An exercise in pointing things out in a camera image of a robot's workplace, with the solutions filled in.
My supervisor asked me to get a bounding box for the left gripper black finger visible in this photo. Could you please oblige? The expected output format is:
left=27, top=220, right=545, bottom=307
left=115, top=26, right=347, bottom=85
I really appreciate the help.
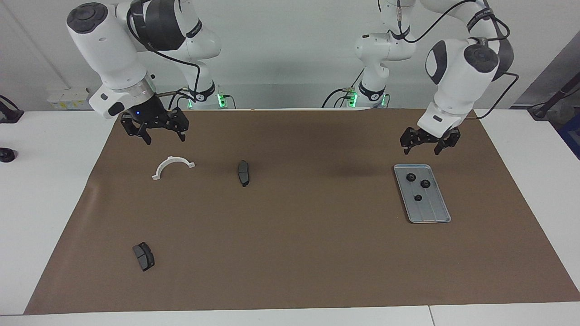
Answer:
left=434, top=129, right=462, bottom=156
left=399, top=127, right=421, bottom=156

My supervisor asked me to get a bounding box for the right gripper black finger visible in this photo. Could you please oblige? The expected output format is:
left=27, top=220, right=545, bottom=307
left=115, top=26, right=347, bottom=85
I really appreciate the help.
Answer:
left=169, top=108, right=190, bottom=143
left=120, top=115, right=153, bottom=146

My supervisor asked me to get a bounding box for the silver metal tray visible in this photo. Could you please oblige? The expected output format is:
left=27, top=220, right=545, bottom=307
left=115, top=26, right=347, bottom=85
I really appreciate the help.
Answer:
left=393, top=164, right=451, bottom=224

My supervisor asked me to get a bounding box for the white power strip box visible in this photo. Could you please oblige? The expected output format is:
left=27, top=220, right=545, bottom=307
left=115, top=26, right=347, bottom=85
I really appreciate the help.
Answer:
left=47, top=87, right=101, bottom=110

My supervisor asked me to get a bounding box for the black stand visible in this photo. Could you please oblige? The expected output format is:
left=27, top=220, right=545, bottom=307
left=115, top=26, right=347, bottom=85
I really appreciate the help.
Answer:
left=528, top=75, right=580, bottom=120

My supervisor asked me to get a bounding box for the blue crate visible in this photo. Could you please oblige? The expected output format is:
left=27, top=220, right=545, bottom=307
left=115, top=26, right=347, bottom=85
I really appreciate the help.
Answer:
left=558, top=115, right=580, bottom=159

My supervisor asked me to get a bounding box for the grooved dark grey brake pad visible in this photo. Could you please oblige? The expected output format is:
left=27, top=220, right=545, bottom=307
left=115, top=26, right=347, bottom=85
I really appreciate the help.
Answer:
left=132, top=242, right=155, bottom=272

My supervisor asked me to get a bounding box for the brown table mat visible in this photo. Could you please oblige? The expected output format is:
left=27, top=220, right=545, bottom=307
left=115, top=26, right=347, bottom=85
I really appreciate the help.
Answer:
left=24, top=109, right=580, bottom=315

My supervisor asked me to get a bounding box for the black base cable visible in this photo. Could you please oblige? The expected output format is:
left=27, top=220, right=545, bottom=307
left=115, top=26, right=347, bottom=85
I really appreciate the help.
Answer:
left=323, top=68, right=365, bottom=108
left=169, top=87, right=191, bottom=110

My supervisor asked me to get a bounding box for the white curved plastic bracket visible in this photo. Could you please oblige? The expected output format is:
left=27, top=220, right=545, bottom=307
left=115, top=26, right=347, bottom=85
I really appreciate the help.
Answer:
left=152, top=156, right=196, bottom=181

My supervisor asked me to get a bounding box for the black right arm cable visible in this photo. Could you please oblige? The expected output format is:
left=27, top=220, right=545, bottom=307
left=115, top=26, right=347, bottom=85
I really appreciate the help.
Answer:
left=126, top=0, right=203, bottom=112

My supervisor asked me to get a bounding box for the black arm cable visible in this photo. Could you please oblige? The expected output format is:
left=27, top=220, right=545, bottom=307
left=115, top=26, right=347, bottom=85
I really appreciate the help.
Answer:
left=396, top=0, right=520, bottom=120
left=126, top=0, right=203, bottom=112

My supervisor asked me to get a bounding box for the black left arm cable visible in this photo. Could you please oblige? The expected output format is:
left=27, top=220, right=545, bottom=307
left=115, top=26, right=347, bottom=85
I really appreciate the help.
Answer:
left=396, top=0, right=520, bottom=120

